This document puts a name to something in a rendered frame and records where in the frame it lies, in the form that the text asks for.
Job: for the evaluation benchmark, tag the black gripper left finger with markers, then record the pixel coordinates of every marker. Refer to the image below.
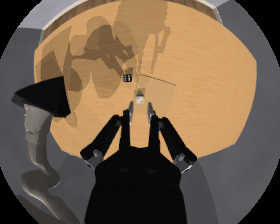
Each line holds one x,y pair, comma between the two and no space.
93,154

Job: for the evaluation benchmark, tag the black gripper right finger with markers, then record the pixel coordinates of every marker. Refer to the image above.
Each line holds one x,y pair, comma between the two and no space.
185,158

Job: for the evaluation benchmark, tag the beige die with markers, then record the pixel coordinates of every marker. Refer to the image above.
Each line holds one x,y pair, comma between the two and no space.
140,99

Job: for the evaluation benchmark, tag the black die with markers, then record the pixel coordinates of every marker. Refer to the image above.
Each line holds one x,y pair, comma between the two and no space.
127,78

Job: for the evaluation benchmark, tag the tan square mat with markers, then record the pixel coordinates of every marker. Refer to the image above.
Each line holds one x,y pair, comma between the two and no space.
158,92

